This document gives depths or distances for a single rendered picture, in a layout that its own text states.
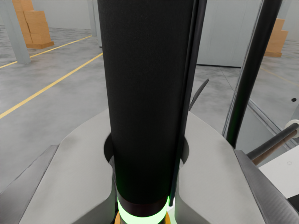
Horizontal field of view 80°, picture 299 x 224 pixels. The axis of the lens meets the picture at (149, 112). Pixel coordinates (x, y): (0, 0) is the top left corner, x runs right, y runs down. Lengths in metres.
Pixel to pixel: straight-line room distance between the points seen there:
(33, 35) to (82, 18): 5.85
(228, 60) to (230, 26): 0.90
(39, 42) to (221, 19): 6.33
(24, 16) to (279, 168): 8.29
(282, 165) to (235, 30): 5.30
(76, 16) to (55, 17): 1.44
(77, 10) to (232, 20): 10.26
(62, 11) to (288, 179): 14.20
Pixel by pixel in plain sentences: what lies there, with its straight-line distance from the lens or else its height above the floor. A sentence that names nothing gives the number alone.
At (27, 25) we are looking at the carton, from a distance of 8.44.
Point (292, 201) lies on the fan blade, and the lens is 0.32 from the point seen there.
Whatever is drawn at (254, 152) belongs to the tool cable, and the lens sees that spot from 0.27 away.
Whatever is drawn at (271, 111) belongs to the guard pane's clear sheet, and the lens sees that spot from 1.27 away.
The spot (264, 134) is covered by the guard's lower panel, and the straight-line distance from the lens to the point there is 1.30.
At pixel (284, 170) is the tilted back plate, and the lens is 0.55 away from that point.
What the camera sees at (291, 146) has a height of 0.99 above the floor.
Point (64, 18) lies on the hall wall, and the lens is 14.30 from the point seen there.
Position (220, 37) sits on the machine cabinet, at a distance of 5.68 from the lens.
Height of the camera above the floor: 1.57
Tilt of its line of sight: 31 degrees down
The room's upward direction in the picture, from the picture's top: 2 degrees clockwise
